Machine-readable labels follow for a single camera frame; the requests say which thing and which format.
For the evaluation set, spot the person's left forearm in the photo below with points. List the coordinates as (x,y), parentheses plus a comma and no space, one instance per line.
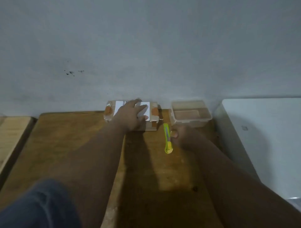
(94,176)

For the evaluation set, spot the person's right hand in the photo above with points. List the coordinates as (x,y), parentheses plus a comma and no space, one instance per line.
(184,139)

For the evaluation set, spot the grey shirt sleeve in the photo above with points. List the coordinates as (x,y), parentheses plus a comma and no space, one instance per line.
(35,206)

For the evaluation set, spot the person's right forearm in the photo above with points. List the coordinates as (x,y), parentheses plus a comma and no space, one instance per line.
(235,188)

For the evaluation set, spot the brown cardboard box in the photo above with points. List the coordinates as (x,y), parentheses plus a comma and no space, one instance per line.
(151,126)

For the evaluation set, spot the white cabinet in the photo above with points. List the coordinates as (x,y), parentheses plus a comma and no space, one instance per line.
(270,141)

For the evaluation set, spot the person's left hand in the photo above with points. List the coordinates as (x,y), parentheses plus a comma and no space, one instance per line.
(129,117)

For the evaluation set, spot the clear plastic container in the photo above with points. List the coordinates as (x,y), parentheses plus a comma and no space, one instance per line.
(190,115)

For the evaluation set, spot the light wooden side table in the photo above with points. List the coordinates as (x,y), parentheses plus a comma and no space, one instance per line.
(14,134)

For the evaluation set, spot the yellow utility knife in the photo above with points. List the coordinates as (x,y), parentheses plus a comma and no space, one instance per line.
(167,141)

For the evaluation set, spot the small grey sticker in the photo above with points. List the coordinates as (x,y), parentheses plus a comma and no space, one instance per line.
(244,128)

